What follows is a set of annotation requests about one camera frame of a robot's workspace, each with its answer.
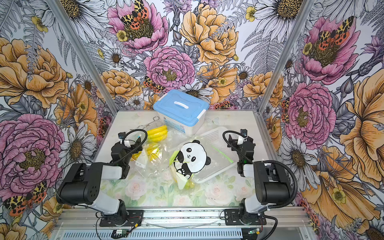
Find panda zip-top bag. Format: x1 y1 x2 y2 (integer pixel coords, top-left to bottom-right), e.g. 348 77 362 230
170 140 212 190

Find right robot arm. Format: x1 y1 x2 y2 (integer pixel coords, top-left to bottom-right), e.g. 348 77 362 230
223 131 299 226

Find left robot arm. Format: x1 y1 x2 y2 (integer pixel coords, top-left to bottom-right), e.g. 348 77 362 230
57 140 143 229

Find clear bag with banana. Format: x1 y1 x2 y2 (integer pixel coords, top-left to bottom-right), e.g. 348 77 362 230
131 137 165 169

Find yellow banana bunch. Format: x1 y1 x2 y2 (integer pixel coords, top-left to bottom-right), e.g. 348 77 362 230
147 125 168 143

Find white plastic basket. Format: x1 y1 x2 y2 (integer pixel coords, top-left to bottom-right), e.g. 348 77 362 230
192 127 239 184

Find blue lid storage box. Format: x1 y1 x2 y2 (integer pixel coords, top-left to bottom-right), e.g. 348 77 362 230
153 90 210 137

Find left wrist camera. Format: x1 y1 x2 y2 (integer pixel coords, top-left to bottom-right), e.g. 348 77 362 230
118 132 131 148

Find metal wire tongs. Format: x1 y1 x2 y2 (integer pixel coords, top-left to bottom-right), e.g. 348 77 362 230
131 116 163 132

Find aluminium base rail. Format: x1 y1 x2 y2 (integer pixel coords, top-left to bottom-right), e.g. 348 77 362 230
51 207 317 240

